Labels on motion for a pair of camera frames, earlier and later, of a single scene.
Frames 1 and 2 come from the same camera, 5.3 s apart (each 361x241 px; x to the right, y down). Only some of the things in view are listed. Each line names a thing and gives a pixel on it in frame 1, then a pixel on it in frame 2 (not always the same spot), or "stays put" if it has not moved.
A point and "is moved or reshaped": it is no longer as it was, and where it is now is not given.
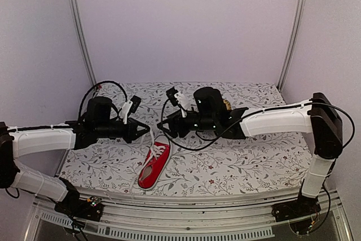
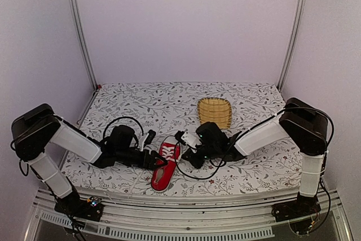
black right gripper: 172,121 → 198,163
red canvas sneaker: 154,163 is moved or reshaped
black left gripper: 132,134 → 151,165
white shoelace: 156,149 → 168,152
